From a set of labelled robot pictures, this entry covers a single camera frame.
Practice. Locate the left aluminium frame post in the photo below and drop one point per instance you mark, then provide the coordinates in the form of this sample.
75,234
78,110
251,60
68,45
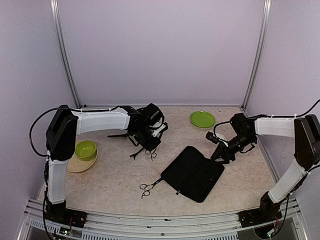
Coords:
54,5

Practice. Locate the black hair clip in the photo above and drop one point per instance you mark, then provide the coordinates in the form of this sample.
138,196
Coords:
134,155

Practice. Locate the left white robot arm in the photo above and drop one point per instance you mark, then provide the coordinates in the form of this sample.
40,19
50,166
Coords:
143,126

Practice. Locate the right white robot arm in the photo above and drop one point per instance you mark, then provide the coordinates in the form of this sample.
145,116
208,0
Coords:
304,129

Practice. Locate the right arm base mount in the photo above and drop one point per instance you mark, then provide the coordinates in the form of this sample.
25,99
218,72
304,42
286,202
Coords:
256,216

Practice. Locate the silver scissors black blades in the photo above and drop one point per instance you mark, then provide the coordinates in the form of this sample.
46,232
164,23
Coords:
151,153

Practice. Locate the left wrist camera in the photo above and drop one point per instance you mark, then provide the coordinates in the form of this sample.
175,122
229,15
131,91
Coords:
160,130

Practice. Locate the beige plate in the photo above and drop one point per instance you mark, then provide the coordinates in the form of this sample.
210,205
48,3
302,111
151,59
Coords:
79,165

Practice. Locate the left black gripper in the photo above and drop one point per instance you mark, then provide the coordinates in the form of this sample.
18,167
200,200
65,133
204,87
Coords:
150,146

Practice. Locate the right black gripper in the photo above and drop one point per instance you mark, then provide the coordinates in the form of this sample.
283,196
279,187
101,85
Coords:
224,152

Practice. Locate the right aluminium frame post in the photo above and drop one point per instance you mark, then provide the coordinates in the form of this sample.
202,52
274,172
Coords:
258,53

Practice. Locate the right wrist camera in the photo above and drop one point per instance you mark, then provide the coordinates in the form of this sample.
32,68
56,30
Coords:
216,138

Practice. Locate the black tool pouch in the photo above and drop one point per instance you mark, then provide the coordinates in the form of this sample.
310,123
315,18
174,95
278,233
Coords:
192,174

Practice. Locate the green plate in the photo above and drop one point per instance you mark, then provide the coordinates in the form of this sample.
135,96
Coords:
202,119

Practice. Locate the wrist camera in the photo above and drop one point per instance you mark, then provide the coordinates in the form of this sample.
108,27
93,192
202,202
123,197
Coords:
160,130
216,138

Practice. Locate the front aluminium rail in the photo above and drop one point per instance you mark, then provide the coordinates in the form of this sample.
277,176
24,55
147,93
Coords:
109,226

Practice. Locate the aluminium frame post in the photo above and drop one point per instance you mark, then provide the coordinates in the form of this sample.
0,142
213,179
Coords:
54,5
258,53

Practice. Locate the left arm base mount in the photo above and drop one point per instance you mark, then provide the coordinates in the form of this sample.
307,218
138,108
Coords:
63,216

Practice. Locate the silver scissors near pouch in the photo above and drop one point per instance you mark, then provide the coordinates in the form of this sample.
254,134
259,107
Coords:
148,187

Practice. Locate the green bowl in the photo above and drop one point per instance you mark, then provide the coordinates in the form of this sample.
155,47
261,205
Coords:
85,150

